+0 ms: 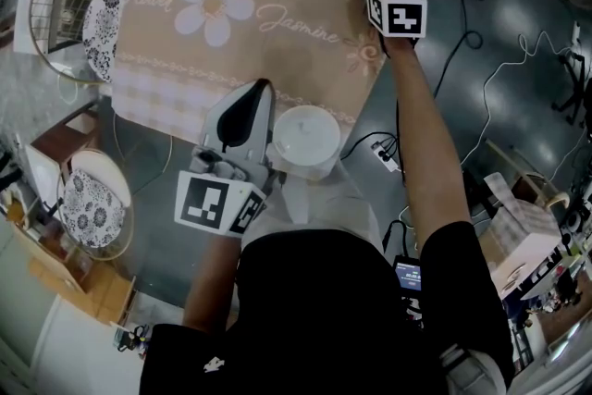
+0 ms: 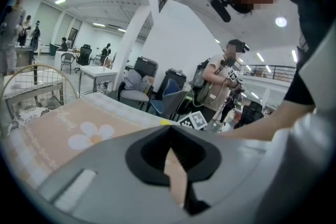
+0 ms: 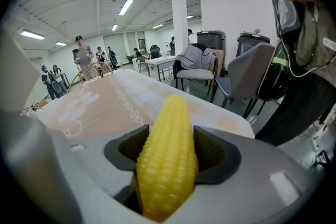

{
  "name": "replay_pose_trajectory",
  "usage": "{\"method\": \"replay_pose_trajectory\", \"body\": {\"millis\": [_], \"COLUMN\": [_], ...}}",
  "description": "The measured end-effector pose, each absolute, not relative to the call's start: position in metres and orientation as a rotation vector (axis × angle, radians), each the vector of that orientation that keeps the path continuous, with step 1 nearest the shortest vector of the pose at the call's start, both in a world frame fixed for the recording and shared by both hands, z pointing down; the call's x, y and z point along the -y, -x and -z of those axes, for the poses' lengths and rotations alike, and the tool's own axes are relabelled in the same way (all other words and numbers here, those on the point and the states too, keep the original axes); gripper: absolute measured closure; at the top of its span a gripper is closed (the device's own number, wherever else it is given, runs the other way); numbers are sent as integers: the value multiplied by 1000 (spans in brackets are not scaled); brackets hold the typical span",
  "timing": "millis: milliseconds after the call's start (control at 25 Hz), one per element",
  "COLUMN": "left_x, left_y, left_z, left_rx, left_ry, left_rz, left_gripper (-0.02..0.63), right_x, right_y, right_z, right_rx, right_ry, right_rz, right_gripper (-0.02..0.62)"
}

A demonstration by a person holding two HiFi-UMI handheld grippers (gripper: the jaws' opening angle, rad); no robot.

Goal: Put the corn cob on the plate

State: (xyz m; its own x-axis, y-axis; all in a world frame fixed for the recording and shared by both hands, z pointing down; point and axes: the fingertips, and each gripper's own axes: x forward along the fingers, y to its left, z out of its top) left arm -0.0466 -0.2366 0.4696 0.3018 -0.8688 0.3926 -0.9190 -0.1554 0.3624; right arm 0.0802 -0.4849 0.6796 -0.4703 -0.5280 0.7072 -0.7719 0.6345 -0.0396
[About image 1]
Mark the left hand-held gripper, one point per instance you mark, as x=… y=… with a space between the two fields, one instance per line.
x=203 y=203

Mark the brown wooden crate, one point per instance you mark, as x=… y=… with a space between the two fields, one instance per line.
x=92 y=287

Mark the table with beige checked cloth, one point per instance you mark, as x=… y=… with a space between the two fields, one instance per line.
x=527 y=240

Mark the grey shoulder pouch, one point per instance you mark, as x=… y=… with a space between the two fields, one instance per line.
x=476 y=377

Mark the light wooden chair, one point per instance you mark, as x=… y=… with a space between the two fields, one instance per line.
x=522 y=166

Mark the person's right forearm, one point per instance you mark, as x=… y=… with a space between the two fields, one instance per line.
x=425 y=143

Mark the person's black shirt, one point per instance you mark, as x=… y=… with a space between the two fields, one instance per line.
x=324 y=314

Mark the black handheld device with screen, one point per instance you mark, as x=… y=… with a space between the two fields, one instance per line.
x=407 y=275

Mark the white power strip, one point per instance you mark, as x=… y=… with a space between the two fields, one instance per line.
x=386 y=156

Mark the white round plate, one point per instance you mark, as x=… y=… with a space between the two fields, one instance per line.
x=305 y=134

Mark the person's left forearm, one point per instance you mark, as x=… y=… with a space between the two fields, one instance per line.
x=208 y=282

